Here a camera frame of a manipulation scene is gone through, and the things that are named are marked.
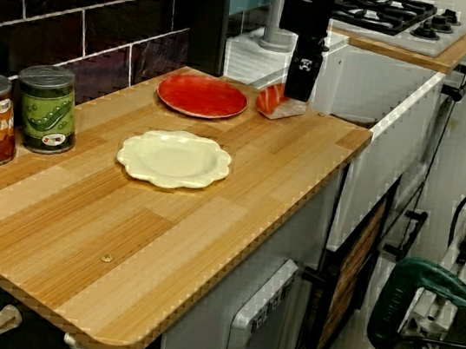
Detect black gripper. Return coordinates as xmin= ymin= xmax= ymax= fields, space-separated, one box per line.
xmin=267 ymin=0 xmax=347 ymax=108

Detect white sink with drainboard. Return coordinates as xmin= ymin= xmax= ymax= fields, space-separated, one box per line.
xmin=197 ymin=7 xmax=454 ymax=265

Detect grey curved faucet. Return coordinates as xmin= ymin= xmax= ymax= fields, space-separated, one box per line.
xmin=258 ymin=0 xmax=305 ymax=56

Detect red round plate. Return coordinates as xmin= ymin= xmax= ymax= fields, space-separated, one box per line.
xmin=153 ymin=69 xmax=251 ymax=124

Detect black hutch wide panel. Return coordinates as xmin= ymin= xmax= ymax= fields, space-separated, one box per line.
xmin=181 ymin=0 xmax=234 ymax=78

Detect black stove knob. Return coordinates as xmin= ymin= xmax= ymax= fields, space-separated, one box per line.
xmin=423 ymin=12 xmax=457 ymax=36
xmin=440 ymin=7 xmax=464 ymax=28
xmin=410 ymin=22 xmax=443 ymax=43

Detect white kitchen cabinet body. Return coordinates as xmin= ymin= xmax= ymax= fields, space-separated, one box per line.
xmin=158 ymin=139 xmax=352 ymax=349

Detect grey stove top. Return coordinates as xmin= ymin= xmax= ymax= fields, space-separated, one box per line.
xmin=327 ymin=0 xmax=466 ymax=62

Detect cream scalloped plate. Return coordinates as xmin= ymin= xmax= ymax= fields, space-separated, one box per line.
xmin=112 ymin=121 xmax=238 ymax=199

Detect wood slat cabinet door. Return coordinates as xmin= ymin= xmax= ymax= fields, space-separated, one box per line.
xmin=294 ymin=163 xmax=403 ymax=349

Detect white toy dishwasher panel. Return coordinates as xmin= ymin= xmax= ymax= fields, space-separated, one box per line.
xmin=226 ymin=252 xmax=301 ymax=349

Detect green peas can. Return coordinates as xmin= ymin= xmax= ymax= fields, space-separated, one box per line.
xmin=7 ymin=61 xmax=87 ymax=160

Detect white round knob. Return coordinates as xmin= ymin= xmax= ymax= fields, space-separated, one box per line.
xmin=61 ymin=330 xmax=104 ymax=349

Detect black cabinet door handle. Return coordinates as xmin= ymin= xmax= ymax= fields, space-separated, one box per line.
xmin=280 ymin=260 xmax=341 ymax=349
xmin=382 ymin=205 xmax=430 ymax=261

